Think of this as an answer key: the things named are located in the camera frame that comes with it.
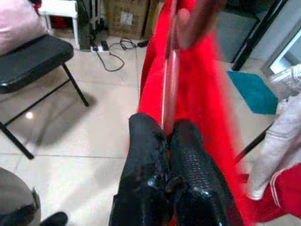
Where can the white plastic stool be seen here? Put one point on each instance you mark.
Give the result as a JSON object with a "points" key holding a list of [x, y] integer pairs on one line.
{"points": [[61, 7]]}

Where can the white grey shirt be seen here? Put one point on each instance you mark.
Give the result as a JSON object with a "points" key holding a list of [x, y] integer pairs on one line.
{"points": [[277, 141]]}

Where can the teal floor mat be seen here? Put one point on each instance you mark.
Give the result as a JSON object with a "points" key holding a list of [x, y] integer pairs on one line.
{"points": [[254, 94]]}

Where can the red plastic hanger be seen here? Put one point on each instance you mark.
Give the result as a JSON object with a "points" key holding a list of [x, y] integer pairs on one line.
{"points": [[171, 82]]}

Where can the white power strip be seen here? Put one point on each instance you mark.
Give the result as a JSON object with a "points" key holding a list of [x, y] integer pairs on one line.
{"points": [[98, 48]]}

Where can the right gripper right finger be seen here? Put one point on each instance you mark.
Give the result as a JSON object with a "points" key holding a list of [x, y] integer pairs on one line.
{"points": [[197, 183]]}

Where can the pink cushion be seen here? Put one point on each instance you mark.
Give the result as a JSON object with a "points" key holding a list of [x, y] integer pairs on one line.
{"points": [[18, 23]]}

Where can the red polo shirt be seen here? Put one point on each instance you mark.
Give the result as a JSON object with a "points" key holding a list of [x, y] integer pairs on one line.
{"points": [[287, 193]]}

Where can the red t-shirt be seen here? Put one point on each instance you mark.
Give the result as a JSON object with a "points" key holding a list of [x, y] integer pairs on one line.
{"points": [[200, 94]]}

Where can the glass sliding door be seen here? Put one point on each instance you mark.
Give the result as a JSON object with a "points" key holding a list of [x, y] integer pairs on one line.
{"points": [[277, 56]]}

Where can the black folding chair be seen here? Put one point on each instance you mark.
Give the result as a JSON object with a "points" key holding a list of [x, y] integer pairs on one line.
{"points": [[30, 58]]}

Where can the grey metal cabinet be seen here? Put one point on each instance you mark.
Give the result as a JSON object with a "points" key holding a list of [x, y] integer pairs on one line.
{"points": [[230, 35]]}

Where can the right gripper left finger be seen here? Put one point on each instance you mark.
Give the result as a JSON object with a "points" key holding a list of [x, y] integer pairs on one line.
{"points": [[143, 164]]}

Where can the cardboard box with label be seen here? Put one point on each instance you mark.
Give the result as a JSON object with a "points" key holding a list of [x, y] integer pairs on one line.
{"points": [[131, 18]]}

